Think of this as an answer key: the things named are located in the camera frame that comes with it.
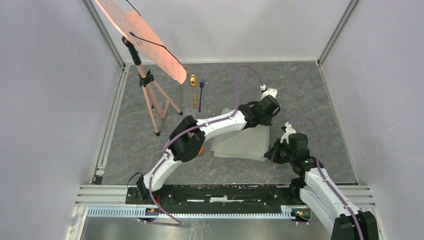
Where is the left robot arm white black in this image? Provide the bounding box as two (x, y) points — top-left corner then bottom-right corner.
(136, 95), (281, 204)

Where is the gold spoon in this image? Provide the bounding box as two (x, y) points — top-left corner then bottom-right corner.
(189, 74), (199, 108)

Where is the grey cloth napkin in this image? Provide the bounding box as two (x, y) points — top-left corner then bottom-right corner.
(210, 124), (270, 161)

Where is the black cord on stand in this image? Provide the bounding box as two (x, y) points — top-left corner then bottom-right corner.
(125, 0), (182, 65)

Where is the purple fork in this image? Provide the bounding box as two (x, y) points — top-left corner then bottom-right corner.
(198, 77), (205, 113)

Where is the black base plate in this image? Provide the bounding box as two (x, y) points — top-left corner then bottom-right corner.
(125, 184), (310, 216)

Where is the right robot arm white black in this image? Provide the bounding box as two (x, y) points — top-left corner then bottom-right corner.
(264, 132), (380, 240)

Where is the colourful toy block pile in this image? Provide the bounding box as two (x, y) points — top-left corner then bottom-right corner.
(198, 146), (204, 156)

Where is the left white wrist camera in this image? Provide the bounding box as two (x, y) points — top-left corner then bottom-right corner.
(260, 84), (278, 100)

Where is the pink perforated music stand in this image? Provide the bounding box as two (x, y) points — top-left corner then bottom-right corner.
(95, 0), (187, 136)

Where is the aluminium frame rail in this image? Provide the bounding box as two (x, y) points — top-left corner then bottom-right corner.
(75, 184), (376, 225)

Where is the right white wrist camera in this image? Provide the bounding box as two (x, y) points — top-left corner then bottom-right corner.
(280, 121), (297, 144)

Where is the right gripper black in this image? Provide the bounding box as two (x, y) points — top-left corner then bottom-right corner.
(263, 138), (295, 165)

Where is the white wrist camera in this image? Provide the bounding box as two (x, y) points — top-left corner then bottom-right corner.
(280, 121), (297, 144)
(260, 84), (278, 100)

